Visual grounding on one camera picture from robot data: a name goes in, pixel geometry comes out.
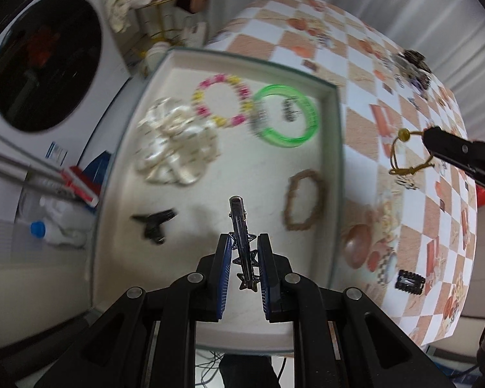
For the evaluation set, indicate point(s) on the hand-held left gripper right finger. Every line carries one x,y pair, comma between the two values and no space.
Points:
266,279

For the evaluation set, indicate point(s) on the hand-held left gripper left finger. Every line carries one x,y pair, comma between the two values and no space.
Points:
222,279

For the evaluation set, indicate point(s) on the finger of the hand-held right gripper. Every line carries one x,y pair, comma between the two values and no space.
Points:
460,151

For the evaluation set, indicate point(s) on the black star hair clip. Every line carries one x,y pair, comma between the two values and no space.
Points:
238,226

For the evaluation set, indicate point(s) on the small black claw hair clip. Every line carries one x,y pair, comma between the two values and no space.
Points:
155,222

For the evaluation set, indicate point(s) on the white rectangular tray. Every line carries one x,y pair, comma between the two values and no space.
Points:
234,178

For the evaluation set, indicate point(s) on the cream satin scrunchie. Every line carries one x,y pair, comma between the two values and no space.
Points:
178,145

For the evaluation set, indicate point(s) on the green plastic bangle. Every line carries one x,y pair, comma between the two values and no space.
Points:
273,137

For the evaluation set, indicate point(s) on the pile of mixed jewelry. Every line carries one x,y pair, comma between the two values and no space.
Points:
412,66

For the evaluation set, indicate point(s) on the checkered printed tablecloth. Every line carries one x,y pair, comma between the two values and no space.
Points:
388,218

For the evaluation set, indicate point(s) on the black rectangular snap hair clip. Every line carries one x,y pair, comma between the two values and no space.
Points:
409,281

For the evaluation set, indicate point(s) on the blue plastic object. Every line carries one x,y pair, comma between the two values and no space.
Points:
99,165

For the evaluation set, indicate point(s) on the red white box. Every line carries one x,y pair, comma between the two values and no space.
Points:
80,182

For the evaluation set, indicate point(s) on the white bottle blue cap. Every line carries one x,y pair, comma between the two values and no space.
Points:
54,230

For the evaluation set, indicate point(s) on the grey metal rods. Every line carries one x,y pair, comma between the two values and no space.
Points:
16,169

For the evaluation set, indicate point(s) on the small white bottle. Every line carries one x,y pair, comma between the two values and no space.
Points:
155,54

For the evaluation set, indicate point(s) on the white washing machine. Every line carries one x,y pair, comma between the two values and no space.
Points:
44,60

